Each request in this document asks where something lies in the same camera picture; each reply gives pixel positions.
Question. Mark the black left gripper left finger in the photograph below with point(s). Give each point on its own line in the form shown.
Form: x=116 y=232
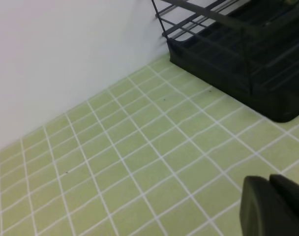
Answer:
x=263 y=212

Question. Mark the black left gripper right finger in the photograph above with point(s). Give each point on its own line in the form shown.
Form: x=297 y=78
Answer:
x=288 y=191

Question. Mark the black plastic drip tray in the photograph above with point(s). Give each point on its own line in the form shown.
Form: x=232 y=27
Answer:
x=250 y=73

